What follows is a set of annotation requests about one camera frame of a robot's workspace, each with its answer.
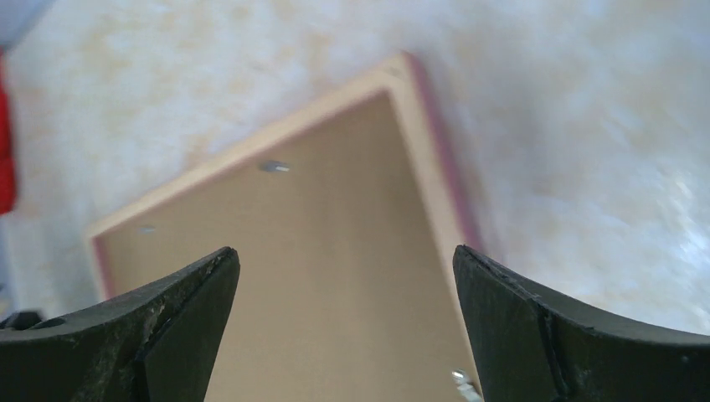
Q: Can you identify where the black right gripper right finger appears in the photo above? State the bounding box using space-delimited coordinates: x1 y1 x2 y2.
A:
453 245 709 402

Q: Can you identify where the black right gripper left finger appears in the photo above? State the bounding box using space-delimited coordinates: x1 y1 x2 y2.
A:
1 247 240 401

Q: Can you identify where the pink wooden picture frame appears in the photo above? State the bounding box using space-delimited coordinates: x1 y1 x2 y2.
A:
86 52 476 374

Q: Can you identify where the brown frame backing board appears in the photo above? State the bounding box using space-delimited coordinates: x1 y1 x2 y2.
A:
100 94 471 401

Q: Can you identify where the red crumpled cloth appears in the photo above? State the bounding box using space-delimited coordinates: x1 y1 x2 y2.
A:
0 51 18 214

